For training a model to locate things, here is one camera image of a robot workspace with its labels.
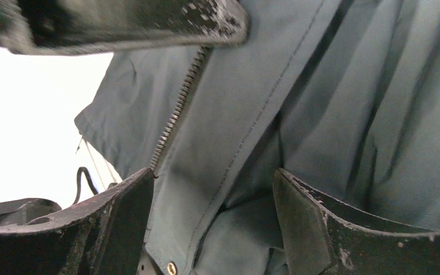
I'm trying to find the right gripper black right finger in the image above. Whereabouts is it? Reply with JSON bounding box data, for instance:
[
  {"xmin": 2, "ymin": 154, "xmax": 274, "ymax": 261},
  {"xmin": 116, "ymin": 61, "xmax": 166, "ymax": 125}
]
[{"xmin": 273, "ymin": 168, "xmax": 440, "ymax": 274}]

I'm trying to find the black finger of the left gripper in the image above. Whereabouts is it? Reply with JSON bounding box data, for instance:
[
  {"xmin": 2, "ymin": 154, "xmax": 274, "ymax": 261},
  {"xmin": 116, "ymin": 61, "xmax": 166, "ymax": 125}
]
[{"xmin": 0, "ymin": 0, "xmax": 249, "ymax": 56}]

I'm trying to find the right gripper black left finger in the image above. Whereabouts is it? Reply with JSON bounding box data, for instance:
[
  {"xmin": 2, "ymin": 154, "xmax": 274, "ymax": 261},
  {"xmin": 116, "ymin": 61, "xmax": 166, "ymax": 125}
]
[{"xmin": 0, "ymin": 168, "xmax": 154, "ymax": 274}]

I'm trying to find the grey black gradient hooded jacket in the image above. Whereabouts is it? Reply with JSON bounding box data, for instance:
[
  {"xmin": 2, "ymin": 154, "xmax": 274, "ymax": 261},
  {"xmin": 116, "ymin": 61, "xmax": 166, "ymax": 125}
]
[{"xmin": 74, "ymin": 1, "xmax": 440, "ymax": 274}]

